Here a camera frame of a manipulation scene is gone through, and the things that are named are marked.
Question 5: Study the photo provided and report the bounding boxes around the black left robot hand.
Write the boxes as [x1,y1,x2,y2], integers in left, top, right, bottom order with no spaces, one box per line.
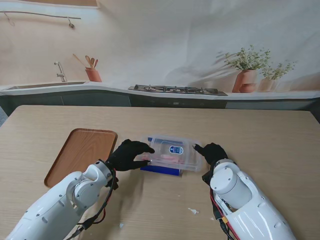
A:
[106,139,156,172]

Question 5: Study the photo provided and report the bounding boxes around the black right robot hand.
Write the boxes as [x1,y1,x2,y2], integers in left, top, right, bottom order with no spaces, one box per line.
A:
[192,142,229,167]

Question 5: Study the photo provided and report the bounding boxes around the clear container with blue clips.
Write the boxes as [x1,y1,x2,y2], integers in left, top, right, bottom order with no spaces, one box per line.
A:
[139,134,201,178]

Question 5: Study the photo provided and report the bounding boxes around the clear lid with blue label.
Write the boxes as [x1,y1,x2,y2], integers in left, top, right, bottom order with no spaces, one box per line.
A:
[147,136,204,173]

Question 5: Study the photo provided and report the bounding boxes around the raw bacon slice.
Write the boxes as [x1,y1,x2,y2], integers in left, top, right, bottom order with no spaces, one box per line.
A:
[138,153,186,165]

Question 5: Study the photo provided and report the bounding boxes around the brown wooden tray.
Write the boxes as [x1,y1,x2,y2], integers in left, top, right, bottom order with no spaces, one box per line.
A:
[43,128,119,189]

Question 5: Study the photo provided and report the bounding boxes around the printed kitchen backdrop cloth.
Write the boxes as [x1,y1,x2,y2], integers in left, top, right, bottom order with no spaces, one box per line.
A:
[0,0,320,110]

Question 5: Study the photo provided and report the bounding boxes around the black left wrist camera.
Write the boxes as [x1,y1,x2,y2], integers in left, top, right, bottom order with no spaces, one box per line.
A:
[107,178,120,191]

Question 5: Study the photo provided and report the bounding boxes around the right arm black red cables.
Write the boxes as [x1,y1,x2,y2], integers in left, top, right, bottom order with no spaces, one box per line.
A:
[209,189,241,240]

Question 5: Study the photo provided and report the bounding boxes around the arm black red cables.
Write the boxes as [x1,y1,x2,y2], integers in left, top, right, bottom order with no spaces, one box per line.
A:
[209,189,241,240]
[72,169,120,240]

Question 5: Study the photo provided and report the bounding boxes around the left arm black red cables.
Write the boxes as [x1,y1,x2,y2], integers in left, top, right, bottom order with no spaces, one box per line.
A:
[72,169,120,240]

